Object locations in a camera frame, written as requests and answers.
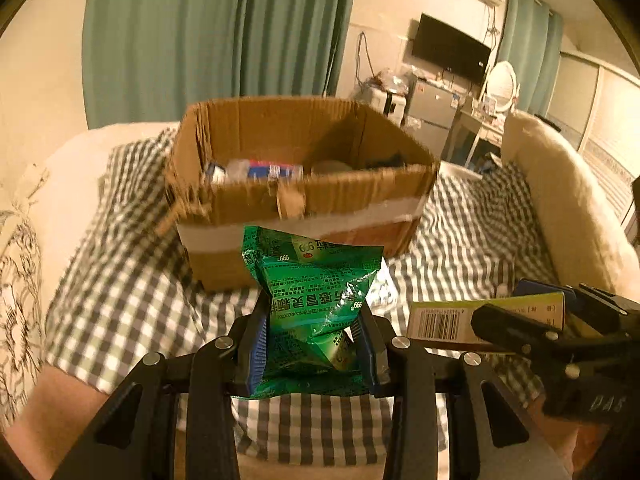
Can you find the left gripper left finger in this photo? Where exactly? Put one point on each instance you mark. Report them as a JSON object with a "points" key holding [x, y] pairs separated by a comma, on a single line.
{"points": [[133, 435]]}

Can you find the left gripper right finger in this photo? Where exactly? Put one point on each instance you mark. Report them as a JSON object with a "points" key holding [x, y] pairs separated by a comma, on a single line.
{"points": [[490, 435]]}

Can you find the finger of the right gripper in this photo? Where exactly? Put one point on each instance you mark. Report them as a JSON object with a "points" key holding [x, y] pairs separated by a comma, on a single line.
{"points": [[503, 331], [526, 287]]}

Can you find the tan yellow paper box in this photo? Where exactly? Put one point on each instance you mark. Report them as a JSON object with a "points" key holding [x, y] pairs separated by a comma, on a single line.
{"points": [[448, 324]]}

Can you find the white tissue pack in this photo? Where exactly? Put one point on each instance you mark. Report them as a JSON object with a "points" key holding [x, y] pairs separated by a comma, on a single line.
{"points": [[383, 294]]}

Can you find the green foil sachet pack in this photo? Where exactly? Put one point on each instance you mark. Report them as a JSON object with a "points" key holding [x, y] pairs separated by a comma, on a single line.
{"points": [[315, 290]]}

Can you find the clear plastic water bottle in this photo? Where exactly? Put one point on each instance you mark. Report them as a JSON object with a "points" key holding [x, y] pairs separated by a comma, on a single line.
{"points": [[250, 169]]}

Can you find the beige plush cushion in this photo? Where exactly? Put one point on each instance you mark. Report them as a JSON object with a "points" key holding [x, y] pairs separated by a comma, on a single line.
{"points": [[584, 238]]}

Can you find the white dressing table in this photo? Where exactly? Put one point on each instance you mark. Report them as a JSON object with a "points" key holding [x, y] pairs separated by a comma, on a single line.
{"points": [[467, 124]]}

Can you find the floral pillow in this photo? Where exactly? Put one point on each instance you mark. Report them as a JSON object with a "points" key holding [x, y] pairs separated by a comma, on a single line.
{"points": [[21, 325]]}

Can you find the white round vanity mirror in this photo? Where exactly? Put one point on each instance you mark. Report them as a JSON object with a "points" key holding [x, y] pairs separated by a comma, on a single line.
{"points": [[500, 88]]}

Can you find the grey mini fridge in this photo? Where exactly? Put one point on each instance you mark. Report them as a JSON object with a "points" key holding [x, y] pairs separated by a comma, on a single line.
{"points": [[429, 113]]}

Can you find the brown cardboard box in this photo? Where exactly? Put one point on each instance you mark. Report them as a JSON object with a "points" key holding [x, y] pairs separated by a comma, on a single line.
{"points": [[365, 180]]}

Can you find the green side curtain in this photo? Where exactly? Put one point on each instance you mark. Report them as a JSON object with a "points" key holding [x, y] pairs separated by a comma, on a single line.
{"points": [[531, 41]]}

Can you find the black wall television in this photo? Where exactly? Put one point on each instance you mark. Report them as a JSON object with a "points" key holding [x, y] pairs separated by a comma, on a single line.
{"points": [[451, 49]]}

